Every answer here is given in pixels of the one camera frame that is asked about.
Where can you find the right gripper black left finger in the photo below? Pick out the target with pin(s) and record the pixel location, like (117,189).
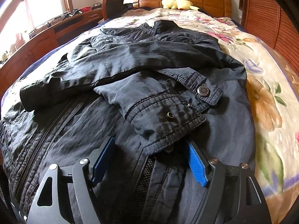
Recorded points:
(51,204)

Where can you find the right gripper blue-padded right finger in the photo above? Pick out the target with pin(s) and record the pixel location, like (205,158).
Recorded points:
(232,193)

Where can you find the black jacket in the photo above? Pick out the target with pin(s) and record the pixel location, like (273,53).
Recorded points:
(153,89)

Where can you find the floral bed blanket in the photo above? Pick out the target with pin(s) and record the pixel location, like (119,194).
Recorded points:
(272,96)

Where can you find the long wooden desk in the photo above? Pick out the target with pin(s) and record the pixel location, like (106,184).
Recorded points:
(45,42)

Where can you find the wooden louvered wardrobe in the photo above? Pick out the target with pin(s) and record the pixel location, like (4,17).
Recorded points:
(266,20)

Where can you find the yellow plush toy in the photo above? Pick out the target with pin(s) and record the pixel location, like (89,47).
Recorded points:
(179,5)

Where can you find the red bowl on desk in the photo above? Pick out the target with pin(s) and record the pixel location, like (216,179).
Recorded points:
(86,9)

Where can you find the wooden chair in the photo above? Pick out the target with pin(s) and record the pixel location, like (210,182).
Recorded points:
(111,8)

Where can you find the window with wooden frame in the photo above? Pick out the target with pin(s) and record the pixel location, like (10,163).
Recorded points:
(21,17)

